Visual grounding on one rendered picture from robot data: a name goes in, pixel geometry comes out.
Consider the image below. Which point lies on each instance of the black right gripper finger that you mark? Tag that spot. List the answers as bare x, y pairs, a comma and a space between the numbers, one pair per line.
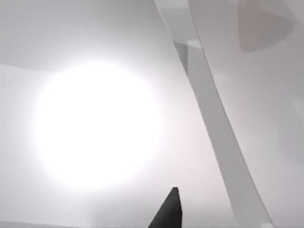
170, 211

